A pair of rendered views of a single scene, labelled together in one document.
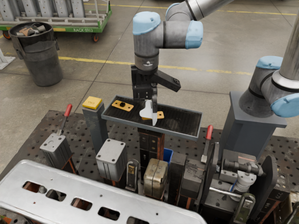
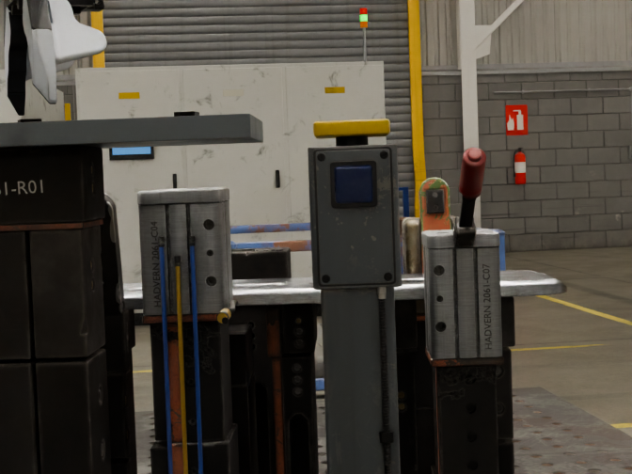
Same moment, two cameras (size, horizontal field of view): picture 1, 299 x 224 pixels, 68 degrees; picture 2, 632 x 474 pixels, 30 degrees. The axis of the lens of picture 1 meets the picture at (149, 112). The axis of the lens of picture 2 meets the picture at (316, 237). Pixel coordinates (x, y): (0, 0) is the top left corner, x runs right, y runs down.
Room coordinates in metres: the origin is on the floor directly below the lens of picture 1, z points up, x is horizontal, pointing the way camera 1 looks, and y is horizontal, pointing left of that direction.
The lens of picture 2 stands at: (1.61, -0.07, 1.12)
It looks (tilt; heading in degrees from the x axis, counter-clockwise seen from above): 3 degrees down; 163
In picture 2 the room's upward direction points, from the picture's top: 2 degrees counter-clockwise
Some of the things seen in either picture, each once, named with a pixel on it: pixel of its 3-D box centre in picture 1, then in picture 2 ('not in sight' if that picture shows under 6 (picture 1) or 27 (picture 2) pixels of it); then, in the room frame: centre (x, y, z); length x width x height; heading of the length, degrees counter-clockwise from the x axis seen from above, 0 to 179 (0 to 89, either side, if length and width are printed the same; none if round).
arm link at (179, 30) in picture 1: (181, 32); not in sight; (0.63, -0.09, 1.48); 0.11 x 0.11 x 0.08; 0
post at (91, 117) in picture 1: (100, 140); (361, 417); (0.71, 0.24, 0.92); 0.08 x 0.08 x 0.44; 72
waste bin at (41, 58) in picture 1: (40, 55); not in sight; (2.62, 1.41, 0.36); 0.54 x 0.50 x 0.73; 171
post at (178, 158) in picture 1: (174, 187); not in sight; (0.47, -0.10, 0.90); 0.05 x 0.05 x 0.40; 72
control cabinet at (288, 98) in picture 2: not in sight; (233, 165); (-7.63, 2.03, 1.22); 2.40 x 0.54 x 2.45; 81
